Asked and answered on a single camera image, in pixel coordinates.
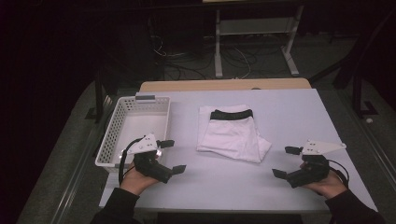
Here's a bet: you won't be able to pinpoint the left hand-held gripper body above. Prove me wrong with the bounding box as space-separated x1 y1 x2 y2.
127 133 173 184

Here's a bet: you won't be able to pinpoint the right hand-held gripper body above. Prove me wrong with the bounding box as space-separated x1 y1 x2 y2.
285 139 347 189

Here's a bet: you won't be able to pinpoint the white perforated plastic basket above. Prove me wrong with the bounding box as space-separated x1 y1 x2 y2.
94 95 172 174

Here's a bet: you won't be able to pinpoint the white shorts with black waistband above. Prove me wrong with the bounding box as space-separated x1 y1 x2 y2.
195 104 273 164

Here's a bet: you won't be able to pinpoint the person's left hand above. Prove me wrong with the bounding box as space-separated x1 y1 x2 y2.
120 161 160 196

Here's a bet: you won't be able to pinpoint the person's right hand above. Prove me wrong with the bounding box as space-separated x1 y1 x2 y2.
300 162 348 200

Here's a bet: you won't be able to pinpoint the grey clip on basket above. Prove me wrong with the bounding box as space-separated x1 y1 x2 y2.
134 94 157 104

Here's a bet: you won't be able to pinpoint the black metal stand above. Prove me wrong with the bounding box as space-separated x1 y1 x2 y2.
85 69 118 124
351 69 379 118

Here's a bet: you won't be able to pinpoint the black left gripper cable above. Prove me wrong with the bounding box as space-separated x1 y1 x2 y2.
118 136 146 186

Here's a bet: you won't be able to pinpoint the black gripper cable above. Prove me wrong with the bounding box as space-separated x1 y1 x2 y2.
328 159 350 189
118 136 146 186

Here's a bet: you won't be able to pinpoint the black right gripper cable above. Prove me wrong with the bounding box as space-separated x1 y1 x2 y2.
328 159 350 189

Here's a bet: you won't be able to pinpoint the metal floor rail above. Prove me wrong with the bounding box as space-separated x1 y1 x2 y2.
342 92 396 190
49 102 116 224

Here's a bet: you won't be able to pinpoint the tangle of floor cables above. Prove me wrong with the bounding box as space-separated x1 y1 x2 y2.
148 34 260 80

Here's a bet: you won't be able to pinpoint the grey metal desk frame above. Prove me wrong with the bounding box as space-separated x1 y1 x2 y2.
214 4 304 78

